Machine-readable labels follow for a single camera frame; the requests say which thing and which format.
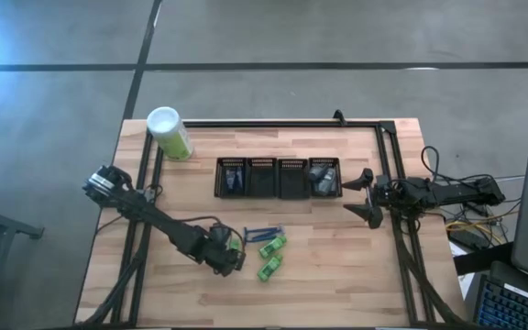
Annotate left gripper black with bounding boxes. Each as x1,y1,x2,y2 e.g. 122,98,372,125
198,223,247,277

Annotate black cable bundle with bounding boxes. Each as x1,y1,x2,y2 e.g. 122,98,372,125
421,145,522,221

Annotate black flat bar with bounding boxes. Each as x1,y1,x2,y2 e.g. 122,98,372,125
452,241,515,277

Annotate black plastic slotted basket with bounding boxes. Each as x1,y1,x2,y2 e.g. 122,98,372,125
308,157,344,199
214,157,248,199
245,157,278,199
276,158,311,200

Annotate dark grey deodorant stick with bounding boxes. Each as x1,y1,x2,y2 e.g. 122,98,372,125
309,164,329,182
316,168,337,196

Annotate blue pens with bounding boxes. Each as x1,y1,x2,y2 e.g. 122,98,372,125
244,233,283,243

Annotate yellow cable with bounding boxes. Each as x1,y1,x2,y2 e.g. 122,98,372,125
445,218,497,242

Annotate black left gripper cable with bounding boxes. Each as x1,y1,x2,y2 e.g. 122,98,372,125
93,214,224,235

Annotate green white wipes canister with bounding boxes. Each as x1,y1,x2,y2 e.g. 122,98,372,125
147,106,195,161

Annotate black aluminium table frame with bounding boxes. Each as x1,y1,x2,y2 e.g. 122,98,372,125
75,117,476,330

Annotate black power adapter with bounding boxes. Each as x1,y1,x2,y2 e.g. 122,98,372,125
448,227,492,252

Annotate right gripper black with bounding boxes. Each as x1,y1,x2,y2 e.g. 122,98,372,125
340,168,396,230

